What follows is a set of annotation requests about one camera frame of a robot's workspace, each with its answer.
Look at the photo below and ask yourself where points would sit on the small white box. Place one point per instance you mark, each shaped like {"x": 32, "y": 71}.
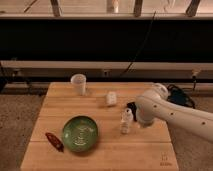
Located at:
{"x": 111, "y": 98}

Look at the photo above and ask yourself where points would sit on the white wall socket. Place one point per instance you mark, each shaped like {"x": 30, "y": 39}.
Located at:
{"x": 105, "y": 72}

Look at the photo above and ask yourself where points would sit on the small white plastic bottle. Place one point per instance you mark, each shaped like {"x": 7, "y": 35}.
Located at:
{"x": 126, "y": 121}

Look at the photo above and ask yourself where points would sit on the green ceramic plate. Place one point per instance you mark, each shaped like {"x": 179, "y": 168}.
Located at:
{"x": 80, "y": 134}

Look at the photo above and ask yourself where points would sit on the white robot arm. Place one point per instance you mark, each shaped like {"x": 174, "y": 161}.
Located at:
{"x": 153, "y": 103}

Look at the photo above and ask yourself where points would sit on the black smartphone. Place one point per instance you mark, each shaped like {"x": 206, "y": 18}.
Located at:
{"x": 133, "y": 108}

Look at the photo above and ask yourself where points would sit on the dark red spoon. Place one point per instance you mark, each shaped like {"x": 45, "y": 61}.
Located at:
{"x": 55, "y": 141}

